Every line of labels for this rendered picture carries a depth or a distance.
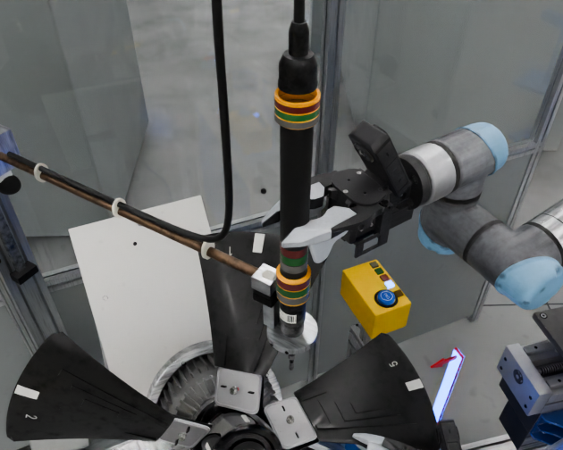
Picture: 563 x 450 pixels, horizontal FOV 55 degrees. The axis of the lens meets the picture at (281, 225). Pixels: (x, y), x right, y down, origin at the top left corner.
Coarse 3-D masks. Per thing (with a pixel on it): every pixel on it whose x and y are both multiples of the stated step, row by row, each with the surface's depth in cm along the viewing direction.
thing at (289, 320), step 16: (304, 32) 46; (304, 48) 47; (288, 64) 47; (304, 64) 47; (288, 80) 48; (304, 80) 48; (304, 304) 69; (288, 320) 70; (304, 320) 71; (288, 336) 73
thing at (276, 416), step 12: (276, 408) 93; (288, 408) 93; (300, 408) 93; (276, 420) 91; (300, 420) 91; (276, 432) 89; (288, 432) 89; (300, 432) 89; (312, 432) 89; (288, 444) 87; (300, 444) 87
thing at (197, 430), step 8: (176, 424) 83; (184, 424) 83; (192, 424) 83; (200, 424) 83; (168, 432) 86; (176, 432) 85; (184, 432) 85; (192, 432) 85; (200, 432) 85; (160, 440) 88; (168, 440) 88; (184, 440) 87; (192, 440) 87
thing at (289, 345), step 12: (264, 264) 71; (252, 276) 69; (264, 288) 69; (264, 300) 70; (276, 300) 71; (264, 312) 73; (276, 312) 72; (276, 324) 74; (312, 324) 74; (276, 336) 73; (300, 336) 73; (312, 336) 73; (276, 348) 72; (288, 348) 71; (300, 348) 71
